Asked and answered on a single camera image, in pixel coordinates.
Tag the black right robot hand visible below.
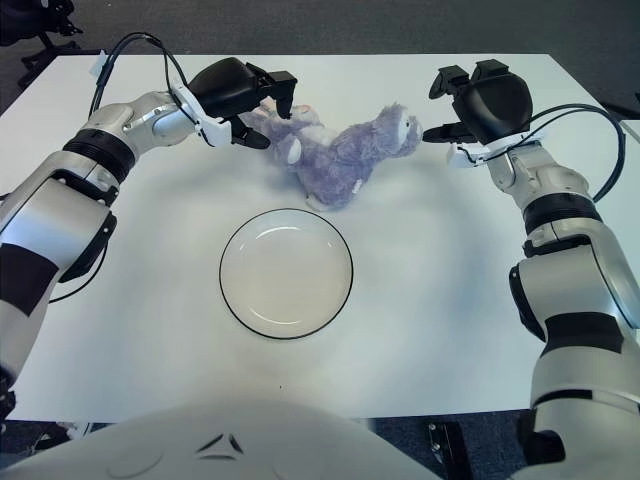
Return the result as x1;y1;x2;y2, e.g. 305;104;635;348
422;59;534;146

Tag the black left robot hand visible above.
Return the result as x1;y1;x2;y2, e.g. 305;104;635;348
187;57;300;150

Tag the purple plush bunny doll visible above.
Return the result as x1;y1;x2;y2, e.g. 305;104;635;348
238;99;424;212

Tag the white plate with black rim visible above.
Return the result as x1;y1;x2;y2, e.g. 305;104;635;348
218;207;356;343

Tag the black chair base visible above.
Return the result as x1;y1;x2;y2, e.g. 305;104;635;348
602;92;640;119

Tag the black office chair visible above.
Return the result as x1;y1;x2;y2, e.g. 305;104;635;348
0;0;84;86

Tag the silver robot torso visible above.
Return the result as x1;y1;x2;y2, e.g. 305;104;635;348
0;399;444;480

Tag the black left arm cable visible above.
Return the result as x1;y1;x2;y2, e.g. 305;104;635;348
49;32;192;305

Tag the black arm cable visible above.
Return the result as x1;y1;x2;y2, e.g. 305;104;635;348
49;32;192;305
524;103;627;204

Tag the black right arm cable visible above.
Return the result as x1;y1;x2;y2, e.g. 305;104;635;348
524;103;627;204

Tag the black metal bracket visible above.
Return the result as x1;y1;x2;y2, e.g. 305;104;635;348
427;421;469;480

